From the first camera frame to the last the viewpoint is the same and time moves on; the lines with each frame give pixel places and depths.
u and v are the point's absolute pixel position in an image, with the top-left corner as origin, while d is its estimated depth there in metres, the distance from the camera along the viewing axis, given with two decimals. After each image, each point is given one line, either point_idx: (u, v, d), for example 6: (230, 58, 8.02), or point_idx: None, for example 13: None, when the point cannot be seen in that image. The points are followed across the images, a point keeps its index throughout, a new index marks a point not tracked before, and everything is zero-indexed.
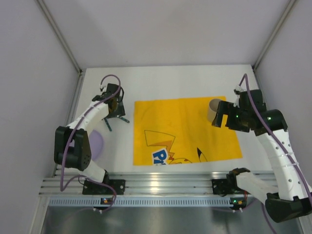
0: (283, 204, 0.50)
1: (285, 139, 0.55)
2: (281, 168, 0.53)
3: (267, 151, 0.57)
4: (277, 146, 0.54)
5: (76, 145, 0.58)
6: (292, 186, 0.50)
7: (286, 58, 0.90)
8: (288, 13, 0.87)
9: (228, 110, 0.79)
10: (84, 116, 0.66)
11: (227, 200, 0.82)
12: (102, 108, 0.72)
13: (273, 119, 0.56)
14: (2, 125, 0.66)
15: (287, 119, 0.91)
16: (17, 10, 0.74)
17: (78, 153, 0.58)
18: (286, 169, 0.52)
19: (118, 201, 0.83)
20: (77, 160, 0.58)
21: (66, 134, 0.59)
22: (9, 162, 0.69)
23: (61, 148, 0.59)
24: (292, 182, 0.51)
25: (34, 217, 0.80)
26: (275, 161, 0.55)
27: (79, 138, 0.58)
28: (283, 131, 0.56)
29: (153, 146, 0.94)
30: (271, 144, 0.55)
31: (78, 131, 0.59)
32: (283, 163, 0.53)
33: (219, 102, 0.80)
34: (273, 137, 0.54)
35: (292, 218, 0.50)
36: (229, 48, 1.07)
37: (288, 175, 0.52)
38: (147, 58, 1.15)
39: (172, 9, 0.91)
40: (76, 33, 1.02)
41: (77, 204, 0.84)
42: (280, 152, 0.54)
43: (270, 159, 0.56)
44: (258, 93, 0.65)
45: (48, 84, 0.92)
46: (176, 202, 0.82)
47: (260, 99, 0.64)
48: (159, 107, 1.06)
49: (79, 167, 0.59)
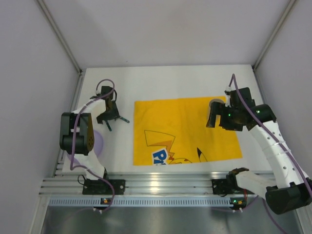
0: (282, 195, 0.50)
1: (275, 129, 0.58)
2: (275, 157, 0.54)
3: (260, 143, 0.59)
4: (268, 136, 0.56)
5: (83, 126, 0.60)
6: (287, 173, 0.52)
7: (286, 58, 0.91)
8: (288, 13, 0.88)
9: (220, 111, 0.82)
10: (86, 106, 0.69)
11: (227, 200, 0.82)
12: (100, 103, 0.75)
13: (262, 113, 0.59)
14: (2, 124, 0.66)
15: (288, 119, 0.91)
16: (17, 10, 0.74)
17: (84, 133, 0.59)
18: (281, 158, 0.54)
19: (116, 200, 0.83)
20: (83, 141, 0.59)
21: (71, 119, 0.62)
22: (9, 162, 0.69)
23: (67, 132, 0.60)
24: (287, 168, 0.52)
25: (34, 217, 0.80)
26: (268, 150, 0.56)
27: (85, 119, 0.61)
28: (273, 122, 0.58)
29: (153, 147, 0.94)
30: (262, 134, 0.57)
31: (83, 114, 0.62)
32: (276, 152, 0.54)
33: (212, 103, 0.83)
34: (263, 127, 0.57)
35: (293, 205, 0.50)
36: (229, 48, 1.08)
37: (283, 163, 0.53)
38: (147, 58, 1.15)
39: (172, 9, 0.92)
40: (76, 33, 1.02)
41: (77, 204, 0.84)
42: (272, 141, 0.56)
43: (263, 149, 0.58)
44: (245, 91, 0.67)
45: (48, 84, 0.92)
46: (176, 202, 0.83)
47: (249, 95, 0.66)
48: (160, 107, 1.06)
49: (86, 149, 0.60)
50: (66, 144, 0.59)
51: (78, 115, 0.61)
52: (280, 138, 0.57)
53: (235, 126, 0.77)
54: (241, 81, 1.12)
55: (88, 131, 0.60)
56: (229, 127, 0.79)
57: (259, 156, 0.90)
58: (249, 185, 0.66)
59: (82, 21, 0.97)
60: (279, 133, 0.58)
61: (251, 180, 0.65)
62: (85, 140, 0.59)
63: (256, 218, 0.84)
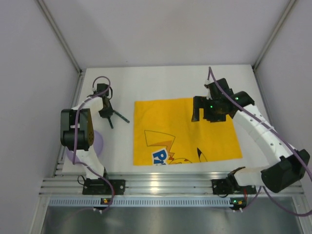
0: (276, 170, 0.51)
1: (256, 111, 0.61)
2: (261, 137, 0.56)
3: (245, 126, 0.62)
4: (251, 119, 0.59)
5: (83, 121, 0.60)
6: (276, 148, 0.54)
7: (286, 58, 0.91)
8: (288, 13, 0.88)
9: (203, 104, 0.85)
10: (84, 102, 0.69)
11: (227, 200, 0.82)
12: (97, 101, 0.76)
13: (241, 99, 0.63)
14: (2, 124, 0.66)
15: (288, 118, 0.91)
16: (17, 10, 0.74)
17: (84, 128, 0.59)
18: (266, 135, 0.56)
19: (116, 201, 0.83)
20: (84, 135, 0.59)
21: (71, 115, 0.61)
22: (9, 162, 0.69)
23: (67, 127, 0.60)
24: (274, 145, 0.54)
25: (34, 217, 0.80)
26: (254, 132, 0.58)
27: (85, 114, 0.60)
28: (252, 106, 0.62)
29: (153, 146, 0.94)
30: (245, 118, 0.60)
31: (82, 109, 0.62)
32: (261, 131, 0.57)
33: (194, 97, 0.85)
34: (243, 111, 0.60)
35: (287, 181, 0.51)
36: (229, 48, 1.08)
37: (269, 139, 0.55)
38: (147, 58, 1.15)
39: (172, 9, 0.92)
40: (76, 33, 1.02)
41: (77, 204, 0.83)
42: (255, 123, 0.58)
43: (250, 133, 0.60)
44: (223, 81, 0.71)
45: (48, 83, 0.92)
46: (176, 202, 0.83)
47: (226, 85, 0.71)
48: (159, 107, 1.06)
49: (87, 144, 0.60)
50: (67, 139, 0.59)
51: (78, 110, 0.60)
52: (262, 118, 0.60)
53: (218, 116, 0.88)
54: (241, 81, 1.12)
55: (88, 126, 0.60)
56: (213, 119, 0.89)
57: (259, 156, 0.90)
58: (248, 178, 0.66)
59: (82, 21, 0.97)
60: (260, 114, 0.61)
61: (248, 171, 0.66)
62: (86, 135, 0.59)
63: (255, 218, 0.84)
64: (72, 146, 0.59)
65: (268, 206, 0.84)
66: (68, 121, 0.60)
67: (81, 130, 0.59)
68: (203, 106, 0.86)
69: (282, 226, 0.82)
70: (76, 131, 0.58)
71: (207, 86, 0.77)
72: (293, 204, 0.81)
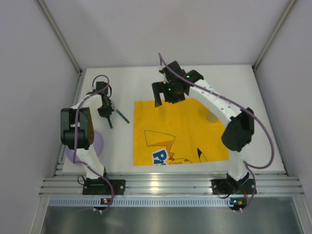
0: (234, 128, 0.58)
1: (206, 84, 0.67)
2: (213, 104, 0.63)
3: (200, 99, 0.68)
4: (202, 91, 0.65)
5: (83, 121, 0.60)
6: (226, 111, 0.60)
7: (286, 58, 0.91)
8: (288, 14, 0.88)
9: (162, 87, 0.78)
10: (83, 101, 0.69)
11: (227, 201, 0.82)
12: (97, 98, 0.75)
13: (191, 76, 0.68)
14: (2, 124, 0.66)
15: (288, 118, 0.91)
16: (18, 10, 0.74)
17: (84, 127, 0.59)
18: (217, 103, 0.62)
19: (116, 201, 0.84)
20: (85, 135, 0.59)
21: (70, 114, 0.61)
22: (9, 162, 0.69)
23: (67, 127, 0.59)
24: (224, 108, 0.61)
25: (34, 217, 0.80)
26: (207, 102, 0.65)
27: (84, 113, 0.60)
28: (203, 80, 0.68)
29: (153, 147, 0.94)
30: (197, 91, 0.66)
31: (82, 108, 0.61)
32: (212, 100, 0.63)
33: (152, 84, 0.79)
34: (195, 86, 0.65)
35: (243, 138, 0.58)
36: (229, 48, 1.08)
37: (220, 105, 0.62)
38: (147, 58, 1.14)
39: (172, 9, 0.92)
40: (76, 33, 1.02)
41: (77, 204, 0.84)
42: (206, 94, 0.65)
43: (205, 104, 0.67)
44: (175, 64, 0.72)
45: (48, 83, 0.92)
46: (176, 202, 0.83)
47: (178, 67, 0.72)
48: (160, 107, 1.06)
49: (87, 143, 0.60)
50: (67, 139, 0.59)
51: (77, 109, 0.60)
52: (211, 89, 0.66)
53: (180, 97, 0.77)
54: (241, 81, 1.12)
55: (88, 126, 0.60)
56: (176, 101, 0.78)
57: (259, 156, 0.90)
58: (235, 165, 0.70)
59: (82, 21, 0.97)
60: (210, 86, 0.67)
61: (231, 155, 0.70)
62: (86, 134, 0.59)
63: (256, 218, 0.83)
64: (73, 145, 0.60)
65: (268, 206, 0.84)
66: (68, 120, 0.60)
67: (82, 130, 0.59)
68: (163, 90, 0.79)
69: (282, 226, 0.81)
70: (76, 131, 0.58)
71: (163, 71, 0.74)
72: (293, 204, 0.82)
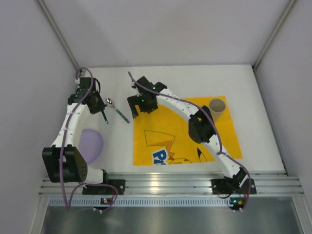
0: (194, 124, 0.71)
1: (169, 91, 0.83)
2: (176, 107, 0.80)
3: (167, 105, 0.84)
4: (166, 98, 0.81)
5: (69, 162, 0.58)
6: (186, 112, 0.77)
7: (286, 58, 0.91)
8: (288, 13, 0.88)
9: (136, 100, 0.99)
10: (67, 128, 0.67)
11: (227, 200, 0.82)
12: (82, 113, 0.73)
13: (157, 88, 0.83)
14: (2, 124, 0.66)
15: (288, 119, 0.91)
16: (17, 10, 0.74)
17: (73, 168, 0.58)
18: (178, 105, 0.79)
19: (118, 201, 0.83)
20: (73, 174, 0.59)
21: (54, 152, 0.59)
22: (9, 162, 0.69)
23: (54, 168, 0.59)
24: (185, 109, 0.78)
25: (33, 217, 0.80)
26: (172, 106, 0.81)
27: (69, 155, 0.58)
28: (166, 89, 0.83)
29: (153, 147, 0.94)
30: (162, 99, 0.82)
31: (67, 147, 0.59)
32: (174, 104, 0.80)
33: (127, 99, 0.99)
34: (160, 94, 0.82)
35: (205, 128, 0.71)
36: (229, 48, 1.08)
37: (181, 107, 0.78)
38: (147, 58, 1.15)
39: (172, 9, 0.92)
40: (76, 33, 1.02)
41: (77, 204, 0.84)
42: (169, 99, 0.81)
43: (171, 107, 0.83)
44: (143, 79, 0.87)
45: (48, 83, 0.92)
46: (176, 202, 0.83)
47: (146, 81, 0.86)
48: (159, 107, 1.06)
49: (78, 180, 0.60)
50: (56, 178, 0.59)
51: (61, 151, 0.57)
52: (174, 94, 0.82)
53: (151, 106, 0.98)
54: (241, 81, 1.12)
55: (77, 165, 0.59)
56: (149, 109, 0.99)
57: (259, 156, 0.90)
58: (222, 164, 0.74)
59: (82, 21, 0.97)
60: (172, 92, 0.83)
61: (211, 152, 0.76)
62: (76, 173, 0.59)
63: (256, 218, 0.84)
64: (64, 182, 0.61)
65: (268, 206, 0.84)
66: (54, 162, 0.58)
67: (70, 170, 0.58)
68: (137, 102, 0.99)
69: (282, 226, 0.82)
70: (61, 174, 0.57)
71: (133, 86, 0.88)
72: (293, 204, 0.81)
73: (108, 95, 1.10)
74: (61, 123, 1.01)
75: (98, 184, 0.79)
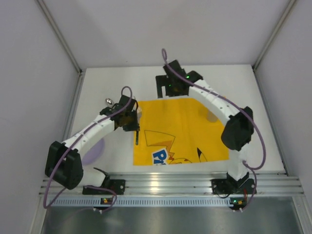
0: (232, 127, 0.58)
1: (204, 85, 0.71)
2: (212, 103, 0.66)
3: (201, 100, 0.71)
4: (202, 91, 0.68)
5: (67, 165, 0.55)
6: (224, 110, 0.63)
7: (286, 58, 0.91)
8: (288, 14, 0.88)
9: (165, 82, 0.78)
10: (83, 134, 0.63)
11: (227, 200, 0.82)
12: (105, 127, 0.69)
13: (190, 78, 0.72)
14: (2, 124, 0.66)
15: (288, 118, 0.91)
16: (17, 10, 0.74)
17: (68, 172, 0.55)
18: (216, 101, 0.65)
19: (118, 200, 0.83)
20: (65, 178, 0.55)
21: (60, 149, 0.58)
22: (9, 162, 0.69)
23: (52, 163, 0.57)
24: (223, 107, 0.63)
25: (33, 217, 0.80)
26: (207, 102, 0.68)
27: (69, 159, 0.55)
28: (202, 80, 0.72)
29: (153, 147, 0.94)
30: (197, 92, 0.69)
31: (73, 150, 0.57)
32: (211, 99, 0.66)
33: (155, 76, 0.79)
34: (195, 86, 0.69)
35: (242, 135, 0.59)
36: (229, 48, 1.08)
37: (218, 104, 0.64)
38: (147, 58, 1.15)
39: (172, 9, 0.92)
40: (76, 33, 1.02)
41: (77, 204, 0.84)
42: (205, 93, 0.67)
43: (204, 103, 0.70)
44: (175, 63, 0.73)
45: (48, 83, 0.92)
46: (176, 202, 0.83)
47: (178, 66, 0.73)
48: (159, 107, 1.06)
49: (67, 185, 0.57)
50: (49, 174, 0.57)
51: (65, 151, 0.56)
52: (211, 88, 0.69)
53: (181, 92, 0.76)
54: (241, 81, 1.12)
55: (74, 171, 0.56)
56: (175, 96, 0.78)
57: (259, 155, 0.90)
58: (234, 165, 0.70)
59: (82, 22, 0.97)
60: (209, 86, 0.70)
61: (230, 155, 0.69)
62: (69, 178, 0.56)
63: (256, 218, 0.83)
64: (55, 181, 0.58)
65: (268, 206, 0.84)
66: (55, 156, 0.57)
67: (66, 173, 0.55)
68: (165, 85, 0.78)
69: (282, 226, 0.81)
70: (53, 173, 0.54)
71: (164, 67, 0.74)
72: (293, 204, 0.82)
73: (108, 95, 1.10)
74: (61, 124, 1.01)
75: (95, 187, 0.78)
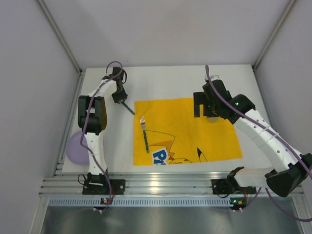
0: (292, 181, 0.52)
1: (259, 117, 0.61)
2: (267, 144, 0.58)
3: (248, 132, 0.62)
4: (254, 126, 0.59)
5: (97, 108, 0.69)
6: (282, 157, 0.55)
7: (286, 58, 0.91)
8: (288, 14, 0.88)
9: (203, 100, 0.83)
10: (99, 88, 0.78)
11: (227, 200, 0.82)
12: (112, 84, 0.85)
13: (241, 105, 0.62)
14: (2, 124, 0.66)
15: (288, 119, 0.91)
16: (17, 10, 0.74)
17: (98, 115, 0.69)
18: (272, 143, 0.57)
19: (117, 200, 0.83)
20: (97, 121, 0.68)
21: (87, 101, 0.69)
22: (9, 162, 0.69)
23: (84, 112, 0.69)
24: (281, 152, 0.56)
25: (33, 217, 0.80)
26: (259, 139, 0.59)
27: (99, 102, 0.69)
28: (254, 110, 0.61)
29: (153, 146, 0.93)
30: (248, 125, 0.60)
31: (97, 97, 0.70)
32: (266, 138, 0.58)
33: (193, 93, 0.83)
34: (246, 118, 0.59)
35: (295, 185, 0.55)
36: (229, 48, 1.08)
37: (276, 147, 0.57)
38: (147, 58, 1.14)
39: (171, 9, 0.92)
40: (76, 33, 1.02)
41: (77, 204, 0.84)
42: (259, 129, 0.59)
43: (253, 138, 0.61)
44: (220, 83, 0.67)
45: (48, 83, 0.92)
46: (176, 202, 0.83)
47: (223, 88, 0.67)
48: (159, 107, 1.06)
49: (100, 128, 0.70)
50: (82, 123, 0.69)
51: (93, 98, 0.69)
52: (265, 124, 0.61)
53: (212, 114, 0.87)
54: (241, 81, 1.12)
55: (102, 113, 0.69)
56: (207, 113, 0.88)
57: (258, 156, 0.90)
58: (251, 180, 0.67)
59: (82, 22, 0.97)
60: (263, 119, 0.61)
61: (251, 171, 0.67)
62: (99, 121, 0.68)
63: (255, 218, 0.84)
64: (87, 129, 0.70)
65: (269, 206, 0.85)
66: (84, 107, 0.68)
67: (96, 117, 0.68)
68: (204, 102, 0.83)
69: (281, 226, 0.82)
70: (88, 118, 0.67)
71: (203, 87, 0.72)
72: (293, 204, 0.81)
73: None
74: (60, 124, 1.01)
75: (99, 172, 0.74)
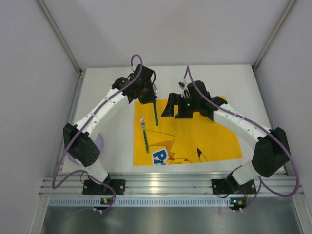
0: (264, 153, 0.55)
1: (230, 107, 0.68)
2: (238, 126, 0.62)
3: (224, 123, 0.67)
4: (226, 114, 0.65)
5: (79, 145, 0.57)
6: (252, 132, 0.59)
7: (286, 58, 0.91)
8: (288, 14, 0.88)
9: (177, 101, 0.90)
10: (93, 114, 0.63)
11: (227, 200, 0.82)
12: (119, 101, 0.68)
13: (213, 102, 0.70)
14: (2, 124, 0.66)
15: (288, 119, 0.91)
16: (17, 9, 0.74)
17: (81, 152, 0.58)
18: (242, 124, 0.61)
19: (118, 200, 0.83)
20: (80, 155, 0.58)
21: (71, 132, 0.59)
22: (9, 162, 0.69)
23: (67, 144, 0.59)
24: (251, 129, 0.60)
25: (33, 218, 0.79)
26: (232, 125, 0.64)
27: (82, 138, 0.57)
28: (226, 105, 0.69)
29: (153, 146, 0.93)
30: (221, 115, 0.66)
31: (83, 133, 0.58)
32: (236, 122, 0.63)
33: (169, 94, 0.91)
34: (220, 109, 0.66)
35: (276, 162, 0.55)
36: (229, 48, 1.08)
37: (245, 126, 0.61)
38: (147, 58, 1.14)
39: (172, 9, 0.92)
40: (76, 33, 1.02)
41: (76, 204, 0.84)
42: (230, 116, 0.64)
43: (230, 126, 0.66)
44: (201, 84, 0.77)
45: (47, 83, 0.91)
46: (176, 202, 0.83)
47: (204, 89, 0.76)
48: (159, 107, 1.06)
49: (83, 162, 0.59)
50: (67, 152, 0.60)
51: (76, 133, 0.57)
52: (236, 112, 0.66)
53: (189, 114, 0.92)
54: (241, 81, 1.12)
55: (86, 151, 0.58)
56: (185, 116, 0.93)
57: None
58: (244, 173, 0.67)
59: (82, 22, 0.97)
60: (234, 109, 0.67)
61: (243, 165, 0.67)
62: (82, 156, 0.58)
63: (255, 218, 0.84)
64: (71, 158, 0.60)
65: (268, 206, 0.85)
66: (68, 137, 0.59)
67: (80, 152, 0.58)
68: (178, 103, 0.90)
69: (282, 226, 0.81)
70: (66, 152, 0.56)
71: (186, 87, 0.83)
72: (293, 204, 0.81)
73: None
74: (60, 124, 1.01)
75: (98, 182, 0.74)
